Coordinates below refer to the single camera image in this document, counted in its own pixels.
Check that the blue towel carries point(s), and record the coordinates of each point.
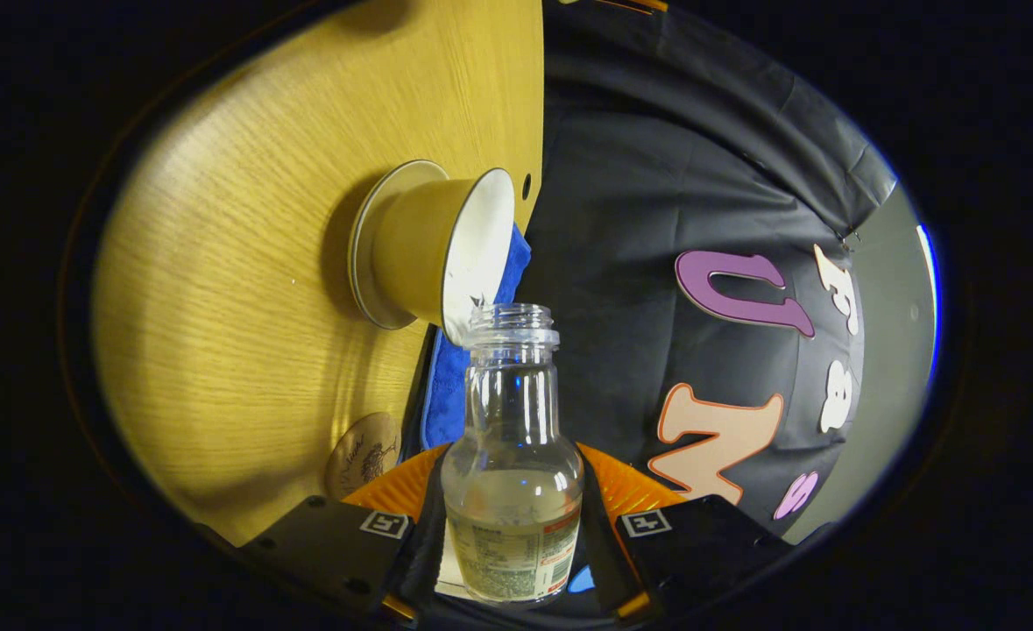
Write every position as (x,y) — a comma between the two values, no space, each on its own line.
(442,386)

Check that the round wooden coaster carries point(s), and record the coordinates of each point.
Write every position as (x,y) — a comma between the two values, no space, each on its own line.
(360,456)

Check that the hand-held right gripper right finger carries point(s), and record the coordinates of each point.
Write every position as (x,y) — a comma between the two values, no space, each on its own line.
(599,543)

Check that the yellow teacup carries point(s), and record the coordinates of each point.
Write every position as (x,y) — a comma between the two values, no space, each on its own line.
(415,250)

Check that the yellow saucer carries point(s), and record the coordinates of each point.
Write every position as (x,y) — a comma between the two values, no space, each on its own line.
(363,263)

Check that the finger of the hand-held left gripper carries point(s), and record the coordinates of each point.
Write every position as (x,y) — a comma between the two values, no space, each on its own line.
(630,5)

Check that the clear water bottle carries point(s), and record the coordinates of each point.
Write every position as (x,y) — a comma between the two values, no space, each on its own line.
(512,508)

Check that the black backdrop cloth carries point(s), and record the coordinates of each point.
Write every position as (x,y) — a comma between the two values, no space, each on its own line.
(656,175)

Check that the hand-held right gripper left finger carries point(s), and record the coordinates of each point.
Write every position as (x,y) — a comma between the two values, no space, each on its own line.
(424,535)

